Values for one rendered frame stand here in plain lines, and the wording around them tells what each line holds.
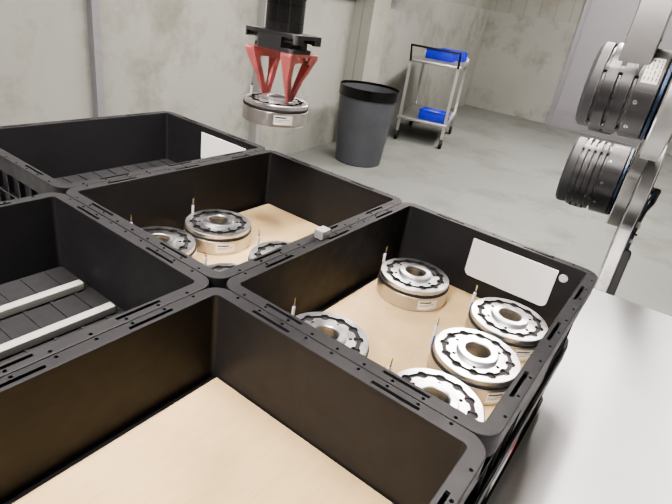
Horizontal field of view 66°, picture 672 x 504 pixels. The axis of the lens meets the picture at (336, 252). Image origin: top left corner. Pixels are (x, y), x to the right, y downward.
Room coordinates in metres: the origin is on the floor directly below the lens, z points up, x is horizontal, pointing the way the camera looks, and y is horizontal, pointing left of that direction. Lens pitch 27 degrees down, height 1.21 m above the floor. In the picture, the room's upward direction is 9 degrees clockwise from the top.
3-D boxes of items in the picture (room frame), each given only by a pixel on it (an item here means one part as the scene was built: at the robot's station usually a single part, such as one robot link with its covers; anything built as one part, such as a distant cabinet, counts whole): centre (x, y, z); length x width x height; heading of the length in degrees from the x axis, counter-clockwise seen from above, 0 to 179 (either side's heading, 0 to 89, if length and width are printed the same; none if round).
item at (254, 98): (0.83, 0.13, 1.04); 0.10 x 0.10 x 0.01
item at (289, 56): (0.83, 0.12, 1.09); 0.07 x 0.07 x 0.09; 58
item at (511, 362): (0.49, -0.18, 0.86); 0.10 x 0.10 x 0.01
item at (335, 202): (0.69, 0.13, 0.87); 0.40 x 0.30 x 0.11; 148
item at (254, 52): (0.84, 0.14, 1.09); 0.07 x 0.07 x 0.09; 58
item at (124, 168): (0.85, 0.39, 0.87); 0.40 x 0.30 x 0.11; 148
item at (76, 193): (0.69, 0.13, 0.92); 0.40 x 0.30 x 0.02; 148
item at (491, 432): (0.54, -0.12, 0.92); 0.40 x 0.30 x 0.02; 148
